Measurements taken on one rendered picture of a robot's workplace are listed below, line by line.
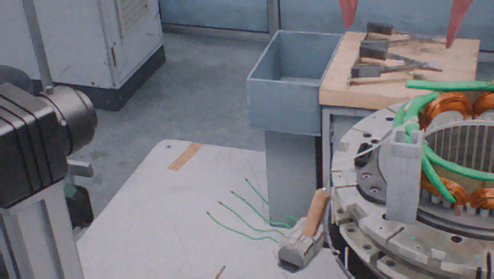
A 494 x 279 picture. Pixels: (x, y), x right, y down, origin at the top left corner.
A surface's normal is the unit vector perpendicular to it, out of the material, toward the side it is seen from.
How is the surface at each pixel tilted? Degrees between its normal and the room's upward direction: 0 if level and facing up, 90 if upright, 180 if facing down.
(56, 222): 90
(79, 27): 90
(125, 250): 0
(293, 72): 90
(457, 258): 0
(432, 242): 0
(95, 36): 90
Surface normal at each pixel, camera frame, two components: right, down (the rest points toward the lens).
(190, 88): -0.07, -0.84
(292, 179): -0.29, 0.54
